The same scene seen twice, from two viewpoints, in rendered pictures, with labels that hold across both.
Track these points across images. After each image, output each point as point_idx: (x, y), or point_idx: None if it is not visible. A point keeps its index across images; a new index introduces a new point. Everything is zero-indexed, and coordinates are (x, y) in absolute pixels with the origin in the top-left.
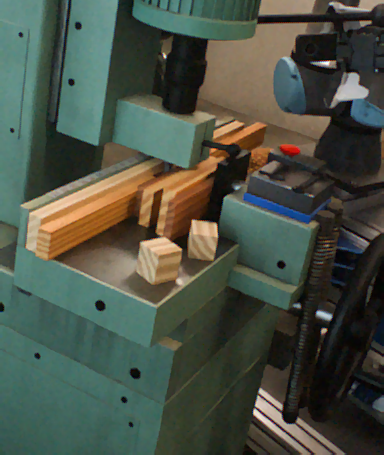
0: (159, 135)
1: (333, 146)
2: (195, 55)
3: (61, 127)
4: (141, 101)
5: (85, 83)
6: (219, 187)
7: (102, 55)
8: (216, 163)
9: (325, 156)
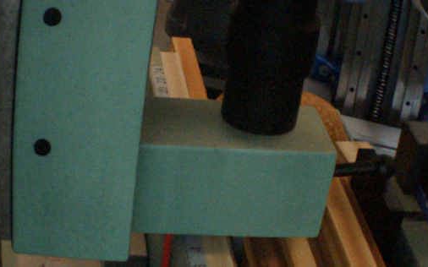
0: (250, 193)
1: (214, 21)
2: (313, 11)
3: (26, 244)
4: (175, 128)
5: (80, 141)
6: (390, 249)
7: (126, 69)
8: (334, 197)
9: (204, 39)
